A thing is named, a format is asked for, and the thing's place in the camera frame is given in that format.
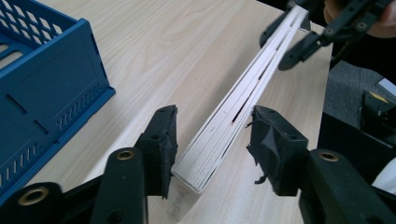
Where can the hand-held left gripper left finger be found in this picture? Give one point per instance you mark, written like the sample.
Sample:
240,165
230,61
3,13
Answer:
162,146

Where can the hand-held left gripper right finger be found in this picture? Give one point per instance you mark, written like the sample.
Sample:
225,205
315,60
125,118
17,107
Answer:
277,149

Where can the white caterpillar picture book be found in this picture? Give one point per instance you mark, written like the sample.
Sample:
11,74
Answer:
218,137

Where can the blue plastic file rack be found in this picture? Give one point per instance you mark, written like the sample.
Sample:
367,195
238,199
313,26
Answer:
46,87

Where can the dark box yellow label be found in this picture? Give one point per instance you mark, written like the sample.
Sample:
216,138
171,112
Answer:
378,109

